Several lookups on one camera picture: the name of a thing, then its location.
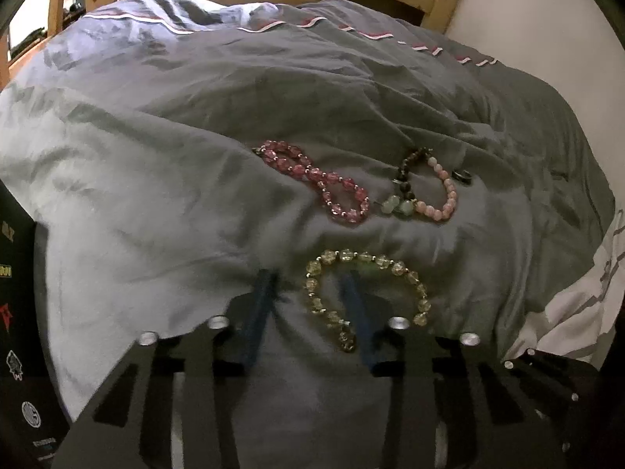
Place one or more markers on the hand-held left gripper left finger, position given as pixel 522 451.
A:
pixel 259 315

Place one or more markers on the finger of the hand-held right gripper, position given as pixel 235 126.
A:
pixel 556 391

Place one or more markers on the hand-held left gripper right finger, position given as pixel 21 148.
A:
pixel 355 320

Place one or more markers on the white patterned cloth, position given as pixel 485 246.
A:
pixel 581 303

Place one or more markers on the grey duvet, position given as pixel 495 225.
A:
pixel 171 166

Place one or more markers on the black case with stickers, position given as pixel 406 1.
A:
pixel 22 351

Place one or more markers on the wooden bed frame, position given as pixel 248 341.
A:
pixel 445 2

